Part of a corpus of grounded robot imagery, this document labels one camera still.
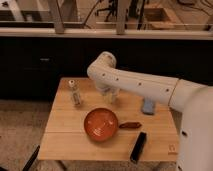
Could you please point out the black rectangular bar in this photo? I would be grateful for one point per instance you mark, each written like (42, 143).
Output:
(138, 147)

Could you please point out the orange bowl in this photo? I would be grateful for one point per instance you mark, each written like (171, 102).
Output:
(100, 124)

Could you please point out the cardboard box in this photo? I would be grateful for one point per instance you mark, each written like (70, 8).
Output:
(161, 19)

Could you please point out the wooden table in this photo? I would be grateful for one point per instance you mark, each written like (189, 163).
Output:
(65, 138)

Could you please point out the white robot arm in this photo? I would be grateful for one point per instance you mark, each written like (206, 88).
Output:
(193, 100)

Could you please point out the blue sponge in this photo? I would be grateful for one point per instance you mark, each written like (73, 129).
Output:
(148, 107)

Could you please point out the translucent plastic cup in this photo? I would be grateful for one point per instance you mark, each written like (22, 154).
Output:
(111, 95)

